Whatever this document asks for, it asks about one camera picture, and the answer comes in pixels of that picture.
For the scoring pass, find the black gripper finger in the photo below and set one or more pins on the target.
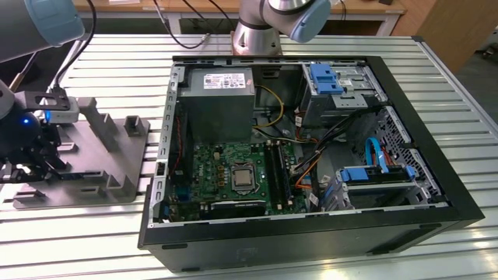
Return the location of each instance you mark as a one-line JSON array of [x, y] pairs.
[[51, 140], [39, 175]]

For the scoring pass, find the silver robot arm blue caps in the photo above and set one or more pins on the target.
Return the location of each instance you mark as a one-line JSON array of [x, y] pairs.
[[257, 35]]

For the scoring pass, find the black RAM slot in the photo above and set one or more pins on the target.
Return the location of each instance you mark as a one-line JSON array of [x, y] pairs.
[[274, 175]]

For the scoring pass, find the grey parts rack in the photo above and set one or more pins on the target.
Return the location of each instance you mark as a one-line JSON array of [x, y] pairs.
[[116, 151]]

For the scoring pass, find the green motherboard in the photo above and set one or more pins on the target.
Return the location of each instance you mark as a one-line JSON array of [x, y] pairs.
[[210, 154]]

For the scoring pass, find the grey power supply unit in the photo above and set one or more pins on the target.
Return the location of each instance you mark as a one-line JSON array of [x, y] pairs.
[[214, 116]]

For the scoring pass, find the CPU socket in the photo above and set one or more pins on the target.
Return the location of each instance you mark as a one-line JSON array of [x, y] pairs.
[[243, 167]]

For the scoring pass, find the silver CPU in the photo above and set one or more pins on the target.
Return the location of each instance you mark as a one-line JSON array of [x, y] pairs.
[[242, 178]]

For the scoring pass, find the black graphics card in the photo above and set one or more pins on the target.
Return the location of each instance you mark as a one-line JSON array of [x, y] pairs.
[[237, 205]]

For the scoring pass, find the black PC case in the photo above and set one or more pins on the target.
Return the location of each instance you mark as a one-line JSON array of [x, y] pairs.
[[273, 248]]

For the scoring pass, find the blue drive latch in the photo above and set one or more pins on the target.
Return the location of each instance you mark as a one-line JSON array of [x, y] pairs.
[[325, 78]]

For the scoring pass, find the metal drive cage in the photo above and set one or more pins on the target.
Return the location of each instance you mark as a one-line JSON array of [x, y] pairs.
[[350, 100]]

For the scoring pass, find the hard disk in blue carrier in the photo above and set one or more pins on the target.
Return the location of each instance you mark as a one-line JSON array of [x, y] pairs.
[[355, 175]]

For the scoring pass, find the wooden cabinet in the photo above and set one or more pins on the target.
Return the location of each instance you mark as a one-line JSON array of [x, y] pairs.
[[459, 29]]

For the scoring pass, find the grey wheeled stand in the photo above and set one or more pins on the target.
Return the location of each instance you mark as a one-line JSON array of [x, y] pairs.
[[490, 52]]

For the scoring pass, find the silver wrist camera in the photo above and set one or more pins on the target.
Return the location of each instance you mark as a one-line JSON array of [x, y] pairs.
[[66, 113]]

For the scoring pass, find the black camera bracket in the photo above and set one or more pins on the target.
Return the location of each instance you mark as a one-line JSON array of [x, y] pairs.
[[27, 100]]

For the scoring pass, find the wooden desk white frame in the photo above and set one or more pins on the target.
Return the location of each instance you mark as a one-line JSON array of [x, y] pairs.
[[124, 7], [370, 13]]

